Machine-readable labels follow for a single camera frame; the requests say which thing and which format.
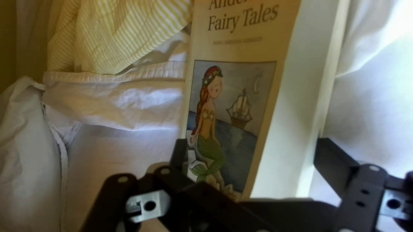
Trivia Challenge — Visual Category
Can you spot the white pillow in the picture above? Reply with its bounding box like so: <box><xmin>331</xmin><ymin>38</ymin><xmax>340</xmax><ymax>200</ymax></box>
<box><xmin>309</xmin><ymin>0</ymin><xmax>413</xmax><ymax>232</ymax></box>

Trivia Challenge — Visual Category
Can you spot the Andersen's Fairy Tales book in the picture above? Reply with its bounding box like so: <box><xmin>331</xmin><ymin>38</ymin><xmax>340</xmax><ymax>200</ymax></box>
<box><xmin>183</xmin><ymin>0</ymin><xmax>351</xmax><ymax>204</ymax></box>

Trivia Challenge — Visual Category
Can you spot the white duvet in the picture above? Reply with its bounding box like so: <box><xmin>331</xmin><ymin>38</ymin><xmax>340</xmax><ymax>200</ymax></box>
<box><xmin>0</xmin><ymin>33</ymin><xmax>191</xmax><ymax>232</ymax></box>

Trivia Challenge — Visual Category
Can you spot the yellow striped blanket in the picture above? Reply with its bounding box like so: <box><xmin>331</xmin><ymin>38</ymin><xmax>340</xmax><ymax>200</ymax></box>
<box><xmin>44</xmin><ymin>0</ymin><xmax>194</xmax><ymax>78</ymax></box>

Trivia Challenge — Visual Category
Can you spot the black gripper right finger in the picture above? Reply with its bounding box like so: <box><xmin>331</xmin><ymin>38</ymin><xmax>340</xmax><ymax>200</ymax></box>
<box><xmin>312</xmin><ymin>137</ymin><xmax>413</xmax><ymax>232</ymax></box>

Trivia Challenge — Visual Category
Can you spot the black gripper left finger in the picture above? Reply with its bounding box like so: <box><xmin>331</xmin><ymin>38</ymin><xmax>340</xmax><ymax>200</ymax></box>
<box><xmin>79</xmin><ymin>137</ymin><xmax>196</xmax><ymax>232</ymax></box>

